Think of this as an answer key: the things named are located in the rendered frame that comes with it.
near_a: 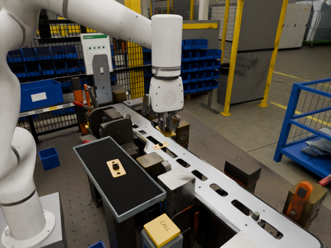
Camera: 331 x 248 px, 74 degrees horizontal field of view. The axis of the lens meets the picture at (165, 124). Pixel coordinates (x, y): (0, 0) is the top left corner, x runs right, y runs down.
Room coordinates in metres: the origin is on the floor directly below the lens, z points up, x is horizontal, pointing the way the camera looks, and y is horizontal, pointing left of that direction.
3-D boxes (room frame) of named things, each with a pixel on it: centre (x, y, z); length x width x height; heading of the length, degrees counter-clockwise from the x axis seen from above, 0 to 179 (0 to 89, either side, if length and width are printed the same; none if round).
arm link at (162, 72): (0.65, 0.00, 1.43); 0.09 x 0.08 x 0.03; 115
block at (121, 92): (1.60, 0.35, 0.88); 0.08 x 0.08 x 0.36; 36
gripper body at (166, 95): (0.65, 0.00, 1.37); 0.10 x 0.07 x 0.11; 115
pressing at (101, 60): (1.53, 0.44, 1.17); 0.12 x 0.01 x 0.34; 126
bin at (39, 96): (1.42, 0.87, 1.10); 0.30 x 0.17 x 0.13; 133
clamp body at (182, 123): (1.09, -0.10, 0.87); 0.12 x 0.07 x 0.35; 126
